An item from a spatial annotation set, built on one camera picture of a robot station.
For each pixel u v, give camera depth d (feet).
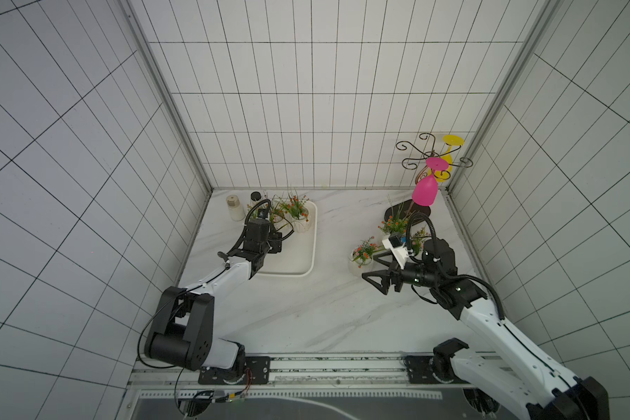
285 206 3.12
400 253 2.14
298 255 3.12
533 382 1.37
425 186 2.96
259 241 2.24
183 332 1.39
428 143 3.03
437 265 1.84
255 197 3.40
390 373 2.44
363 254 2.66
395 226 2.94
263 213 2.55
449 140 2.97
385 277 2.07
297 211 3.14
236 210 3.28
